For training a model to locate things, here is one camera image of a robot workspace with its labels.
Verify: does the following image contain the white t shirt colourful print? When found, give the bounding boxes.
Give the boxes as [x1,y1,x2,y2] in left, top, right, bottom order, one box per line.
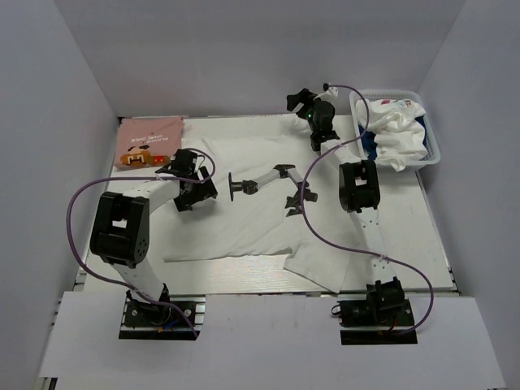
[354,98,427,171]

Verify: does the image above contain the white t shirt robot print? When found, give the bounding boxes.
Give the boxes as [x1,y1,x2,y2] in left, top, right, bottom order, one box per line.
[154,134,366,293]

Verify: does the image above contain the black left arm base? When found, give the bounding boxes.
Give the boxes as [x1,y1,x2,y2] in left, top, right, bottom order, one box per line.
[119,297,206,341]

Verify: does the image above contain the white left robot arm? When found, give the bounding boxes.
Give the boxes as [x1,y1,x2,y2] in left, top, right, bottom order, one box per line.
[90,148,218,324]

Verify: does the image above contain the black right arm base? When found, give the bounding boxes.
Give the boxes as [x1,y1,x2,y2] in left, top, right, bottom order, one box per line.
[331,299,418,346]

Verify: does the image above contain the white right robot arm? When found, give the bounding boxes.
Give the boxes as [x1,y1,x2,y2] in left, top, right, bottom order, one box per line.
[286,84,405,324]

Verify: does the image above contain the folded pink t shirt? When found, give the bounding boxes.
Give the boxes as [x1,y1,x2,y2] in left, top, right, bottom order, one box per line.
[114,117,184,170]

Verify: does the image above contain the blue t shirt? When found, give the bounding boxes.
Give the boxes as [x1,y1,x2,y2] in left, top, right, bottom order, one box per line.
[361,116,427,161]

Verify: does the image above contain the white plastic basket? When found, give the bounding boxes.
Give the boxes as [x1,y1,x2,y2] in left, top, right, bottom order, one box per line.
[349,89,440,172]

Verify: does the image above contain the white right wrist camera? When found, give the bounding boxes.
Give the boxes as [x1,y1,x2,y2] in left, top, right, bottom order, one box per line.
[322,83,339,101]

